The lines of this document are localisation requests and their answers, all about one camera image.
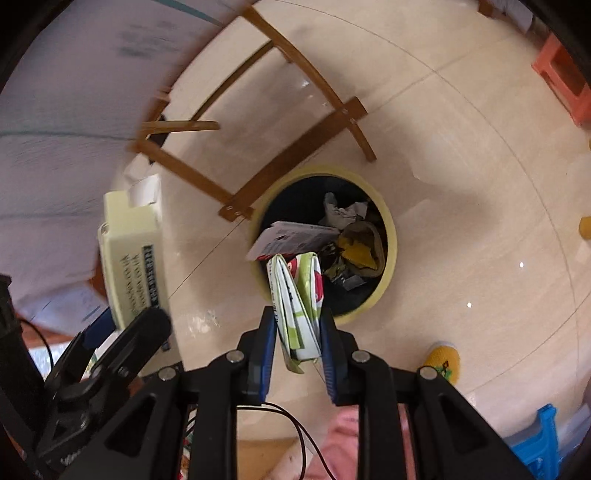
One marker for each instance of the right yellow slipper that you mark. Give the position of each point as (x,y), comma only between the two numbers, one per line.
(445,358)

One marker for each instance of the green cream carton box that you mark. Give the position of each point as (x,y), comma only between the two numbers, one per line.
(131,251)

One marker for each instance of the yellow snack wrapper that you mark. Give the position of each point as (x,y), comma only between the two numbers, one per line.
(362,249)

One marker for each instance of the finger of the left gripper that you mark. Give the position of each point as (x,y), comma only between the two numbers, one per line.
(72,364)
(125,357)

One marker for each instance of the black yellow-rimmed trash bin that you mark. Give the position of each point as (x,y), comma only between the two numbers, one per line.
(299,197)

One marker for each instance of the blue plastic stool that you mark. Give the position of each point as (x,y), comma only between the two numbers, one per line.
(537,445)

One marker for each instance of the yellow plastic stool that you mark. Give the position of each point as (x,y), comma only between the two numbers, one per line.
(584,228)

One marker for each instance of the wooden table leg frame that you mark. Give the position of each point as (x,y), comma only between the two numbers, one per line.
(282,91)

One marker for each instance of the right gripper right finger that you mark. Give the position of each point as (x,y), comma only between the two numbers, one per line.
(451,440)

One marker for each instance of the white plastic wrapper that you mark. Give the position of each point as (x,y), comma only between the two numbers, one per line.
(340,218)

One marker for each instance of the green white snack wrapper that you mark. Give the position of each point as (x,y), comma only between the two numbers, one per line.
(297,295)

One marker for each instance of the patterned light blue tablecloth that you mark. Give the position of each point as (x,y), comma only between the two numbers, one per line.
(76,81)

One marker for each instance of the pink plastic stool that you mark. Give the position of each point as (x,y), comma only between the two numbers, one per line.
(558,69)

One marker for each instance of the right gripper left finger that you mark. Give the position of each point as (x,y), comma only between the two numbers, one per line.
(144,440)

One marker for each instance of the red white chocolate box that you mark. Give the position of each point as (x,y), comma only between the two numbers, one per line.
(289,238)

